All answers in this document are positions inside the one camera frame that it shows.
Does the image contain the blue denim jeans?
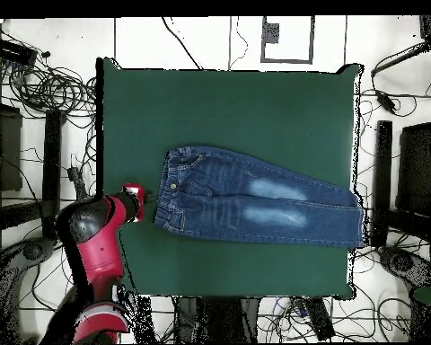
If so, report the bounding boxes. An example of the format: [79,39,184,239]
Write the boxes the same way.
[153,144,367,251]

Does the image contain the black flat box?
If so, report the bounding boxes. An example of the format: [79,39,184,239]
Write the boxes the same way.
[395,120,431,218]

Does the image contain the black power strip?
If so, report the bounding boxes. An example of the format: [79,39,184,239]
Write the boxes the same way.
[66,165,90,201]

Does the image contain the black grey stand base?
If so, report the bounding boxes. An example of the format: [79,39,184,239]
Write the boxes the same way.
[0,236,57,344]
[378,245,431,288]

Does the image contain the dark green table cloth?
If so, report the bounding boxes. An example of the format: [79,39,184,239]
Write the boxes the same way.
[94,57,362,301]

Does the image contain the black power box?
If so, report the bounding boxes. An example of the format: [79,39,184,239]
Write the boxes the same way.
[0,36,40,68]

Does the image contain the small grey square plate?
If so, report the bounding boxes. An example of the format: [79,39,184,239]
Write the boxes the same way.
[261,22,281,45]

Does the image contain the black rectangular device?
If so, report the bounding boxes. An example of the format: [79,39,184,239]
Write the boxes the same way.
[303,296,336,341]

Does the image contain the black power adapter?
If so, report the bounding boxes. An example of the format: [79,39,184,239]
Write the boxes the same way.
[374,89,399,113]

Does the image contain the black rod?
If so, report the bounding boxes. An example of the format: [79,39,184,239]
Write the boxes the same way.
[370,40,431,78]

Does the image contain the black stand frame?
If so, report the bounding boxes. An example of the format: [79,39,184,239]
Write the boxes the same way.
[371,119,431,248]
[0,108,66,241]

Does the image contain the tangled black cable bundle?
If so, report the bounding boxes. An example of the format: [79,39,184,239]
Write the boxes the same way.
[6,60,98,119]

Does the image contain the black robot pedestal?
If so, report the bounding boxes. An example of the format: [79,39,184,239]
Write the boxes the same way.
[173,296,261,344]

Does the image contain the grey square frame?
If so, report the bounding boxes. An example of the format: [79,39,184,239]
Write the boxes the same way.
[259,14,315,66]

